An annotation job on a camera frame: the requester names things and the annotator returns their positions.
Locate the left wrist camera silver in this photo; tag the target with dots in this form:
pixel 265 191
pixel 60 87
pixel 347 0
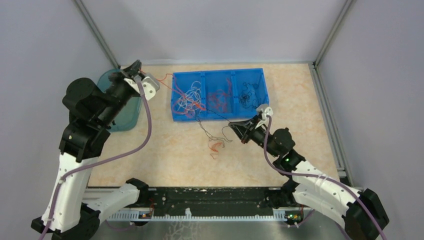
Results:
pixel 150 85

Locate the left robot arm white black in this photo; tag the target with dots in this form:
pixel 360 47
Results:
pixel 92 111

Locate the blue three-compartment plastic bin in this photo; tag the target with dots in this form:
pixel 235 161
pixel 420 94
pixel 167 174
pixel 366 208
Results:
pixel 217 94

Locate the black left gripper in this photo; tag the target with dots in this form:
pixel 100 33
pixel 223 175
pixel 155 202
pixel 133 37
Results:
pixel 130 71

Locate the aluminium frame rail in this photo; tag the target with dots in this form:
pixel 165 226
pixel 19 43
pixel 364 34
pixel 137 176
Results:
pixel 341 161

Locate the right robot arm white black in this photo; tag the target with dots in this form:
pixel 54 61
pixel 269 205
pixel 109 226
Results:
pixel 359 212

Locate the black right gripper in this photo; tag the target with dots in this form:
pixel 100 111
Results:
pixel 245 129

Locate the white slotted cable duct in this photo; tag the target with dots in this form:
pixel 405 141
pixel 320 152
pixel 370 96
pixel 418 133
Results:
pixel 277 215

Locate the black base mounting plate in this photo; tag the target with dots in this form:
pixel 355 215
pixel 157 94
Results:
pixel 217 201

